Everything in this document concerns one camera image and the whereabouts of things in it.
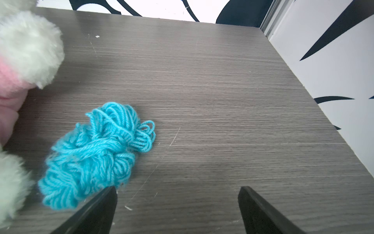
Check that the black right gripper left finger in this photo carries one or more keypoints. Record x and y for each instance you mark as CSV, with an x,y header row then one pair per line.
x,y
95,217

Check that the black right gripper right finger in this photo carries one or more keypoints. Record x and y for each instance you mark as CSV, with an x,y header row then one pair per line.
x,y
260,217

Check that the teal yarn bundle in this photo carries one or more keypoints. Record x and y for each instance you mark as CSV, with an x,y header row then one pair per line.
x,y
95,155

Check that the white plush bunny pink shirt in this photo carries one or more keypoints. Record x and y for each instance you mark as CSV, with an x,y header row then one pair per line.
x,y
31,54

